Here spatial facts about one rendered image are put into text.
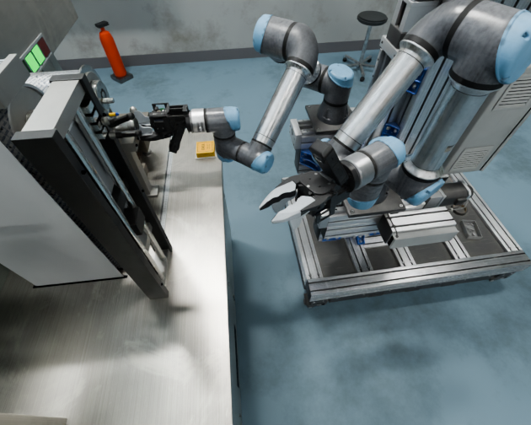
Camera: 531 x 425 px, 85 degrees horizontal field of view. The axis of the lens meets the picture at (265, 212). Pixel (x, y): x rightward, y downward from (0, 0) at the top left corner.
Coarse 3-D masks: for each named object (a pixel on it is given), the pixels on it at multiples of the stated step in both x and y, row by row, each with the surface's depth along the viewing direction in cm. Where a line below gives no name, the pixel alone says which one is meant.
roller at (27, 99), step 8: (24, 88) 52; (16, 96) 49; (24, 96) 51; (32, 96) 53; (40, 96) 56; (16, 104) 49; (24, 104) 51; (32, 104) 53; (16, 112) 49; (24, 112) 51; (16, 120) 49; (24, 120) 51; (16, 128) 49
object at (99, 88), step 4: (92, 80) 74; (96, 80) 74; (92, 84) 73; (96, 84) 73; (100, 84) 75; (104, 84) 77; (96, 88) 72; (100, 88) 75; (104, 88) 77; (96, 92) 72; (100, 92) 75; (104, 92) 77; (100, 96) 74; (104, 96) 76; (108, 96) 79; (100, 100) 74; (100, 104) 74; (104, 104) 76; (108, 104) 78; (104, 108) 76; (108, 108) 78
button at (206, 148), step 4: (196, 144) 114; (200, 144) 114; (204, 144) 114; (208, 144) 114; (212, 144) 114; (196, 148) 112; (200, 148) 112; (204, 148) 112; (208, 148) 112; (212, 148) 112; (196, 152) 111; (200, 152) 111; (204, 152) 111; (208, 152) 111; (212, 152) 111; (196, 156) 112; (200, 156) 112; (204, 156) 112; (208, 156) 113
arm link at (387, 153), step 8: (376, 144) 64; (384, 144) 63; (392, 144) 64; (400, 144) 64; (360, 152) 63; (368, 152) 62; (376, 152) 62; (384, 152) 62; (392, 152) 63; (400, 152) 64; (376, 160) 61; (384, 160) 62; (392, 160) 63; (400, 160) 65; (376, 168) 62; (384, 168) 63; (392, 168) 65; (376, 176) 63; (384, 176) 66
